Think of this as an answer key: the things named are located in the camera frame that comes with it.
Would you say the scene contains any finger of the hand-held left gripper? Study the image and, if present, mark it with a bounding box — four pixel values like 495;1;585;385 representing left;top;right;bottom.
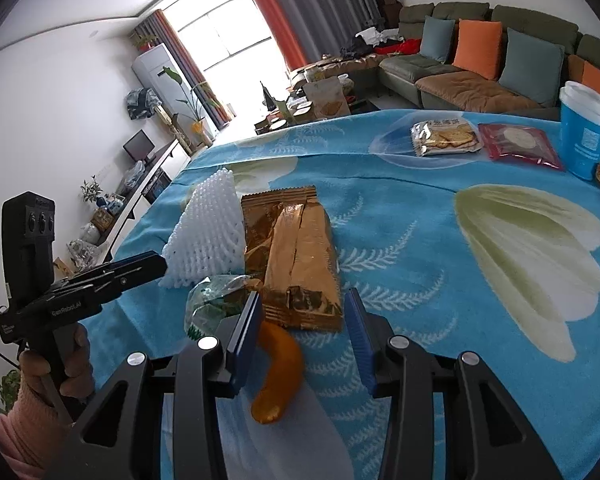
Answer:
50;252;168;306

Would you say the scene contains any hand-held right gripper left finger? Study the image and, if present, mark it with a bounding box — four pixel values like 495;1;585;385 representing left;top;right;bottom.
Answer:
45;290;265;480

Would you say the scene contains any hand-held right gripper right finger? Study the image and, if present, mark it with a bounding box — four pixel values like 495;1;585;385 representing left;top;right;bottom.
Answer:
343;287;563;480

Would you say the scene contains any green and white plastic wrapper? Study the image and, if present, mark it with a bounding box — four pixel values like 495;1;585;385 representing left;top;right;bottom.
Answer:
186;274;261;341

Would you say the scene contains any long orange peel strip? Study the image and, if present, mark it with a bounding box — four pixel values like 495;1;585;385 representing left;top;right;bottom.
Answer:
250;320;305;426

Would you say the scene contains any white foam fruit net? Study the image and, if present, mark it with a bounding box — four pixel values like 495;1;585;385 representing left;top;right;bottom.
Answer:
161;169;246;291

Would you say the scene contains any gold foil snack wrapper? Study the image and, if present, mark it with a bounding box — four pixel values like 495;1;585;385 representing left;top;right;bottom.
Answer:
240;186;344;332

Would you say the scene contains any person's left forearm pink sleeve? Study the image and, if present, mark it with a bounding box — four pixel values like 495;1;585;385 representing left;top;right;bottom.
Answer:
0;372;73;480

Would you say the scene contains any person's left hand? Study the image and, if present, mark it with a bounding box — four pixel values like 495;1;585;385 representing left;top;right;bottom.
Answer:
19;322;96;408

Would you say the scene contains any small potted plant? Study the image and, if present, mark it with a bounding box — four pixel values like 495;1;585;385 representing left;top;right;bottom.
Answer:
80;177;104;204

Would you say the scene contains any white tv cabinet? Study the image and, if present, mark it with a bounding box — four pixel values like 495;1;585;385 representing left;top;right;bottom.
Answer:
55;137;193;271

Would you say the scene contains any small black monitor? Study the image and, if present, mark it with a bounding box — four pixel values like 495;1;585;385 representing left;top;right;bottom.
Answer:
122;129;156;163

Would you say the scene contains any blue floral blanket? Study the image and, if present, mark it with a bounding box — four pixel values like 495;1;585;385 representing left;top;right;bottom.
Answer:
80;107;600;480

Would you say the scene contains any tall green potted plant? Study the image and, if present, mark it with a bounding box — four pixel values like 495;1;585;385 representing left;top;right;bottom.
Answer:
162;65;217;149

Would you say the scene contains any white standing air conditioner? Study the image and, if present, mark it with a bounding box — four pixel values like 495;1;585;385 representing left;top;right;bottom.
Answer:
132;44;201;131

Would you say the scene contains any striped side curtain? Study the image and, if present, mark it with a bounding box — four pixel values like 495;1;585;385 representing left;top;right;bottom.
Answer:
130;10;233;128

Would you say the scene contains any clear cracker packet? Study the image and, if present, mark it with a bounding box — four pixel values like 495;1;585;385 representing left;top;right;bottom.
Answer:
411;119;483;157

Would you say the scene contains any cluttered coffee table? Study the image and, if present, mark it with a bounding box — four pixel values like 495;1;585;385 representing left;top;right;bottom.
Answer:
252;72;376;133

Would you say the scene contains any brown paper bag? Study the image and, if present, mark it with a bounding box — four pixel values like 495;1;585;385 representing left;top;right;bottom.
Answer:
302;76;352;118

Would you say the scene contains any red snack packet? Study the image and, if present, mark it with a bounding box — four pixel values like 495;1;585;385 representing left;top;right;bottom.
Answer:
477;122;565;172

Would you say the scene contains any olive green sofa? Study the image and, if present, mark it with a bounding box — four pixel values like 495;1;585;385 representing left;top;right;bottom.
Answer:
377;1;600;121

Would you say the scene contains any orange curtain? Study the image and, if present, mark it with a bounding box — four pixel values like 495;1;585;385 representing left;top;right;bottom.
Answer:
237;0;307;74

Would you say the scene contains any red cloth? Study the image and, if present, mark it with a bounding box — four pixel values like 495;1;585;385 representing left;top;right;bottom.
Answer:
380;40;422;57

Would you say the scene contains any blue cup with white lid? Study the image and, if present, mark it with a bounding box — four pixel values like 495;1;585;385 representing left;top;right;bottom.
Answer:
559;81;600;181

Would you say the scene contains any small blue-grey pillow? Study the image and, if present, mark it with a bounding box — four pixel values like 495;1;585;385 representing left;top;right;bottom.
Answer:
419;15;457;63

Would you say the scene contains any large orange pillow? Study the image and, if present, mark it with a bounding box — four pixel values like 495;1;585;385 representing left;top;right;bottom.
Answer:
452;19;503;81

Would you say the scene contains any large blue-grey pillow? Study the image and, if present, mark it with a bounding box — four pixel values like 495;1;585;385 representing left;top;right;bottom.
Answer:
497;27;566;107

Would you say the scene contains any grey curtain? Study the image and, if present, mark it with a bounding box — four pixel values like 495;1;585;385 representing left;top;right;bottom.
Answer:
257;0;388;61

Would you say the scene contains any brown cardboard box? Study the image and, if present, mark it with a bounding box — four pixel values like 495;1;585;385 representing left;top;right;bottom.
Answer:
377;0;403;26

